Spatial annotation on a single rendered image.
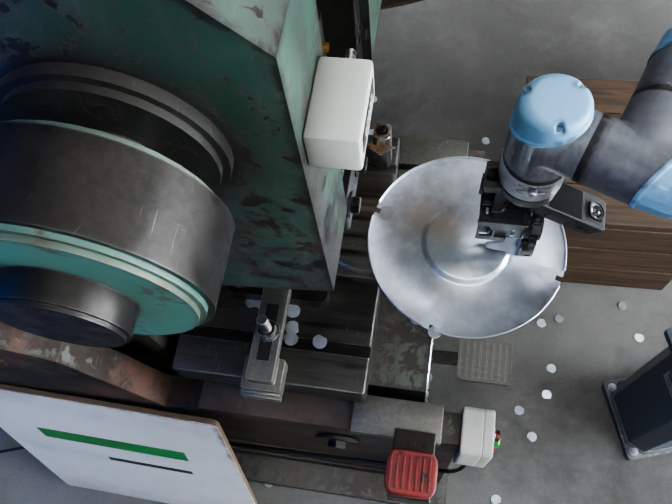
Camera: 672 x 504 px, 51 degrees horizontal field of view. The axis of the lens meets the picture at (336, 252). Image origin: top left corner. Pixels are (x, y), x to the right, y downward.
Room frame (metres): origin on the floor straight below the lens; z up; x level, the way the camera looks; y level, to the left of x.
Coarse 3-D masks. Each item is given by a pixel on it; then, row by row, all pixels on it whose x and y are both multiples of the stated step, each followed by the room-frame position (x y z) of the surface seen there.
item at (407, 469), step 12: (396, 456) 0.12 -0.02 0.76; (408, 456) 0.12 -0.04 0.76; (420, 456) 0.11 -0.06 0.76; (432, 456) 0.11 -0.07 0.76; (396, 468) 0.10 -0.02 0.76; (408, 468) 0.10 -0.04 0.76; (420, 468) 0.10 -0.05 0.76; (432, 468) 0.09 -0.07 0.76; (384, 480) 0.09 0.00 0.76; (396, 480) 0.09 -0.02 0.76; (408, 480) 0.09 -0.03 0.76; (420, 480) 0.08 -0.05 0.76; (432, 480) 0.08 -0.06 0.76; (396, 492) 0.07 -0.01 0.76; (408, 492) 0.07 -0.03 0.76; (420, 492) 0.07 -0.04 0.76; (432, 492) 0.07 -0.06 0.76
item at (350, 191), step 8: (320, 16) 0.52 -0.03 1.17; (320, 24) 0.51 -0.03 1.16; (328, 48) 0.50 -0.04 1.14; (344, 176) 0.44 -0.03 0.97; (352, 176) 0.44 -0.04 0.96; (344, 184) 0.42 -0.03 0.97; (352, 184) 0.44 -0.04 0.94; (352, 192) 0.43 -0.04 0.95; (352, 200) 0.42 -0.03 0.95; (360, 200) 0.42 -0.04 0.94; (352, 208) 0.41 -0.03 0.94; (360, 208) 0.41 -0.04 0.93
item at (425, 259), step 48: (384, 192) 0.50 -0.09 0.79; (432, 192) 0.49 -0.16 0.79; (384, 240) 0.42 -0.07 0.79; (432, 240) 0.40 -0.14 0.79; (480, 240) 0.39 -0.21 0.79; (384, 288) 0.35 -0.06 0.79; (432, 288) 0.33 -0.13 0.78; (480, 288) 0.32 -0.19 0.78; (528, 288) 0.31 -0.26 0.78; (480, 336) 0.25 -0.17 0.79
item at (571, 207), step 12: (564, 192) 0.36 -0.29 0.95; (576, 192) 0.36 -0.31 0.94; (552, 204) 0.35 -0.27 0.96; (564, 204) 0.35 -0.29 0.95; (576, 204) 0.35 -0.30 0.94; (588, 204) 0.35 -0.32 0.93; (600, 204) 0.35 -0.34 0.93; (552, 216) 0.34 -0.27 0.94; (564, 216) 0.33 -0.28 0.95; (576, 216) 0.33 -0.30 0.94; (588, 216) 0.33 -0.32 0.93; (600, 216) 0.33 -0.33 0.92; (576, 228) 0.33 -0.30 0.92; (588, 228) 0.32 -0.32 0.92; (600, 228) 0.32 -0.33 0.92
